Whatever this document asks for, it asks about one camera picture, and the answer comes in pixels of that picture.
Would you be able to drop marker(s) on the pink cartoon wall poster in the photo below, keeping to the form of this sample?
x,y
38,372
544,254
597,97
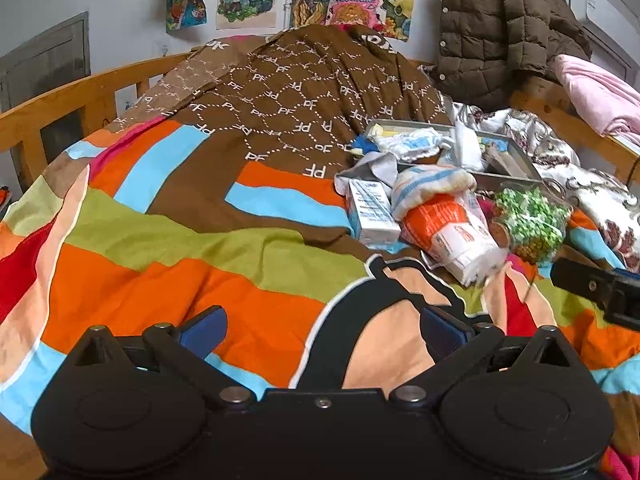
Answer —
x,y
370,12

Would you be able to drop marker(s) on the brown down jacket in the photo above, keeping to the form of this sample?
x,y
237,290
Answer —
x,y
500,25

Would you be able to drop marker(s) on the striped pastel towel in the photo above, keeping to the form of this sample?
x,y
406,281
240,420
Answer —
x,y
430,182

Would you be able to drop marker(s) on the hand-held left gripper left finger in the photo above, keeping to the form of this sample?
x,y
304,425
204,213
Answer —
x,y
205,327

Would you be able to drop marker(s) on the pink cloth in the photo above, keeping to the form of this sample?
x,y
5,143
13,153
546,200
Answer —
x,y
600,90

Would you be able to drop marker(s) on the white air conditioner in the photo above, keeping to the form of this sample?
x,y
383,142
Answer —
x,y
605,15

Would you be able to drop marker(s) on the white cardboard box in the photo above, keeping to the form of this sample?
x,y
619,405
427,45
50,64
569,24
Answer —
x,y
372,215

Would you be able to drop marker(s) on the white floral blanket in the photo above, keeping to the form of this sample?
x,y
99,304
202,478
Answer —
x,y
600,195

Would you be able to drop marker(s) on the white packet with teal print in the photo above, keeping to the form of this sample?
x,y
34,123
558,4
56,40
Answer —
x,y
415,142

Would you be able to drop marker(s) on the orange and white tissue pack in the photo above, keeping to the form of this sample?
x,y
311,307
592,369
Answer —
x,y
440,225

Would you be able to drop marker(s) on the colourful striped blanket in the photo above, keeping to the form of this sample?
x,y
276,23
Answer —
x,y
150,260

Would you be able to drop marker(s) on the metal tray with colourful picture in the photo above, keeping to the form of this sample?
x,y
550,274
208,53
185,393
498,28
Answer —
x,y
505,179

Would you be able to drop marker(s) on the wooden bed frame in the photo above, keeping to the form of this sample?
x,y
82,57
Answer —
x,y
50,110

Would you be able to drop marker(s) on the bag of green paper stars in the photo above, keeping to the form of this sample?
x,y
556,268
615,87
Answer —
x,y
530,220

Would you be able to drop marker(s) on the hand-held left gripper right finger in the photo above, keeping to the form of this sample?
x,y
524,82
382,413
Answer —
x,y
442,330

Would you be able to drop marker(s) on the brown patterned quilt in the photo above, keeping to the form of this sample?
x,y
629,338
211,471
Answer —
x,y
300,85

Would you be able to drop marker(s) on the grey door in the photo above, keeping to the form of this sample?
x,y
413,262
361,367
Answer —
x,y
45,60

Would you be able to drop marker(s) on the grey and white cloth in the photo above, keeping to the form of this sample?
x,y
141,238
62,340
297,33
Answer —
x,y
370,165

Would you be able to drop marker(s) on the white cloth with blue print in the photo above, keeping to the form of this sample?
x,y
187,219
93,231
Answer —
x,y
467,145

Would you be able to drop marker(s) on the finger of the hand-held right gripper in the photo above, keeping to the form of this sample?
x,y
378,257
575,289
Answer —
x,y
585,280

